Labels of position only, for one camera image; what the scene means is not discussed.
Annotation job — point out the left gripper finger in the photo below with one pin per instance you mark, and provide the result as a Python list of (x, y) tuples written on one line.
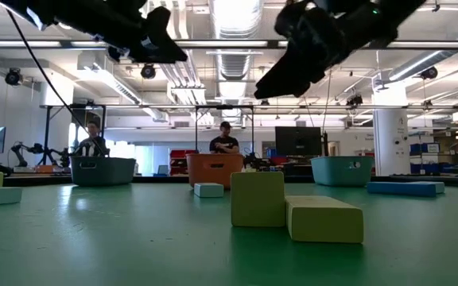
[(171, 47), (153, 59)]

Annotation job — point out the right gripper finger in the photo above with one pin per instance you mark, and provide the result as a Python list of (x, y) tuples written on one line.
[(276, 77), (300, 81)]

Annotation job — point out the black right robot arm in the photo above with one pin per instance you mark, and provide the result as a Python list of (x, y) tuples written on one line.
[(396, 16)]

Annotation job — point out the background black robot arm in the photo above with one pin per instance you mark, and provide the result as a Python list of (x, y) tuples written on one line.
[(36, 149), (253, 162)]

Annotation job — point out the large black monitor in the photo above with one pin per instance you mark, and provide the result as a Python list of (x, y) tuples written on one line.
[(298, 141)]

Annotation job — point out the person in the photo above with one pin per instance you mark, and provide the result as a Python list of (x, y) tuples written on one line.
[(224, 143), (91, 143)]

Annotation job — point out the teal plastic bin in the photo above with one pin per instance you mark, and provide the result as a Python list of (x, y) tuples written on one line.
[(336, 172)]

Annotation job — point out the red bin shelf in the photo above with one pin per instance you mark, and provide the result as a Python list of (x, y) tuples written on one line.
[(178, 154)]

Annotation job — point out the white pillar with cameras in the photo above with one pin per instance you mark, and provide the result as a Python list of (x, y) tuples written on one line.
[(390, 131)]

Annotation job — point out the laptop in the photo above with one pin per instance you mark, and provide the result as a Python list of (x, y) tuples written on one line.
[(162, 170)]

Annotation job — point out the orange plastic bin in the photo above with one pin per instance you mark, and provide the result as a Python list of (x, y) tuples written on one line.
[(201, 172)]

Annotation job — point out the dark grey plastic bin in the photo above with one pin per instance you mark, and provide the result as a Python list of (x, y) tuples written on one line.
[(102, 175)]

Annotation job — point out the blue storage bin row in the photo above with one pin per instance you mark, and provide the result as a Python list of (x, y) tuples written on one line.
[(416, 149), (431, 168)]

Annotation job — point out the round silver ventilation duct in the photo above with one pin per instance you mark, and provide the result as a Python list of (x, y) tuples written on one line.
[(235, 63)]

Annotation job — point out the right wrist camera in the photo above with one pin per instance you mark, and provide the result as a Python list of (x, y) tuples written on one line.
[(288, 22)]

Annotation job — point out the black ceiling camera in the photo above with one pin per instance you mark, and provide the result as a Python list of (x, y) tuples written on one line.
[(354, 100)]

